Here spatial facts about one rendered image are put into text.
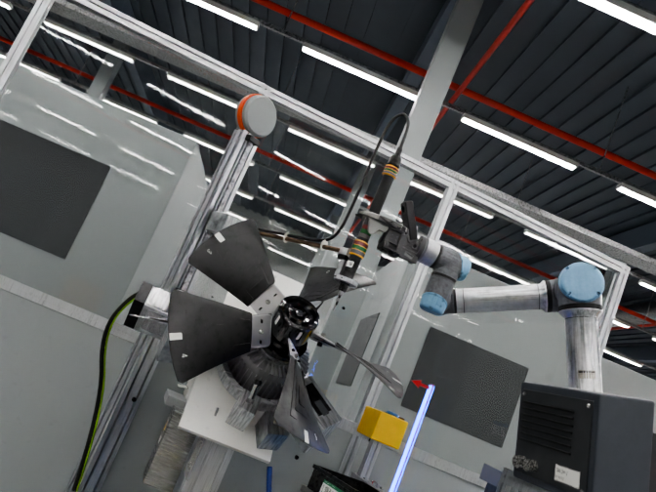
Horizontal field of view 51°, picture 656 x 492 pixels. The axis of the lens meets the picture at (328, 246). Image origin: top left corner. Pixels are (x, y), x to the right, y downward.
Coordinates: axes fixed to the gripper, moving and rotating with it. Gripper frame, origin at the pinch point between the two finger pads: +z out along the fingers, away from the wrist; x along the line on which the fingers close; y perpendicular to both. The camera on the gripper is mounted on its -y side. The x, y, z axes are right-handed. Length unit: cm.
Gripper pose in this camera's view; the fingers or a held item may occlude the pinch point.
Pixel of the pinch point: (362, 213)
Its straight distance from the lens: 196.9
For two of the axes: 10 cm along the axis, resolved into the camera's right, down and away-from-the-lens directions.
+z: -8.9, -4.2, -1.8
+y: -3.8, 9.0, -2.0
